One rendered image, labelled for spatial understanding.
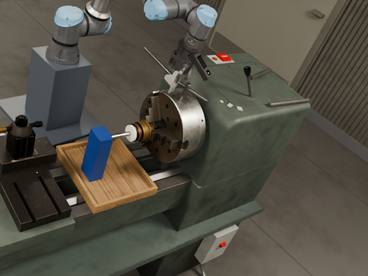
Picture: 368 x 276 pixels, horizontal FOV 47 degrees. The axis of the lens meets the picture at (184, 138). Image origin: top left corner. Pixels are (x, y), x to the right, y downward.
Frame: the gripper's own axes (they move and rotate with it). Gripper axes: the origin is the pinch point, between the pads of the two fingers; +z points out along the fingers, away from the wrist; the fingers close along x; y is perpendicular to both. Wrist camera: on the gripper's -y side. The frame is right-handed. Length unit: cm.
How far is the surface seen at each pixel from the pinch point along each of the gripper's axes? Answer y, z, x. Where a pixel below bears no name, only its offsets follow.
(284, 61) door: -21, 99, -304
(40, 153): 25, 26, 47
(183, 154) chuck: -16.8, 21.3, 8.1
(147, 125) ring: 2.0, 15.8, 12.2
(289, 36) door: -11, 74, -308
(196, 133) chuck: -16.6, 11.6, 3.4
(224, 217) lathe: -49, 71, -25
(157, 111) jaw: 2.5, 13.5, 3.5
